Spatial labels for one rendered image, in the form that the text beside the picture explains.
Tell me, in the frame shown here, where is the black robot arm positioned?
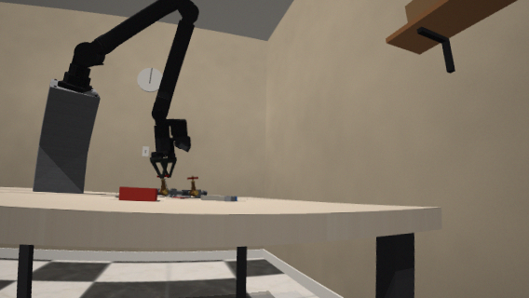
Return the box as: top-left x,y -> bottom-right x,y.
58,0 -> 199,153

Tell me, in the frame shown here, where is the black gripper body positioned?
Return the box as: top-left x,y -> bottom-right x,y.
150,137 -> 177,159

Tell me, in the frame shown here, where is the red flat block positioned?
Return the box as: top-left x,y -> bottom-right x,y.
118,187 -> 157,201

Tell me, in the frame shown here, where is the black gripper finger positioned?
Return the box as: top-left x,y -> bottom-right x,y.
160,158 -> 177,178
150,157 -> 170,179

